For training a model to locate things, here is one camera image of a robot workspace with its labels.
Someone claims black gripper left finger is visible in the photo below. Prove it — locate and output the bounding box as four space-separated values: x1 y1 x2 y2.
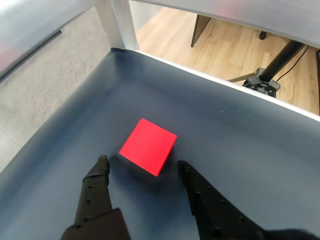
61 154 132 240

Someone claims dark blue table mat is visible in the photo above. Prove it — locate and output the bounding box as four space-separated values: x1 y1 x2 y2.
0 47 320 240

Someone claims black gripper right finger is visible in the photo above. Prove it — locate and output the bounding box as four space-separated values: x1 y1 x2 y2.
177 160 320 240

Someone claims black tripod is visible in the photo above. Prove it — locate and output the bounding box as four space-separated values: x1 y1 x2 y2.
226 39 310 100

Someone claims dark desk panel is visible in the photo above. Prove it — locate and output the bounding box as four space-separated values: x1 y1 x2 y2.
190 14 211 48

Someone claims red cube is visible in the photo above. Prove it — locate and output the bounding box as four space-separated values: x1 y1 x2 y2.
118 118 178 178

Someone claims pale metal railing frame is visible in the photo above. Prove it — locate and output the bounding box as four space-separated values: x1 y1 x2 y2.
0 0 320 122

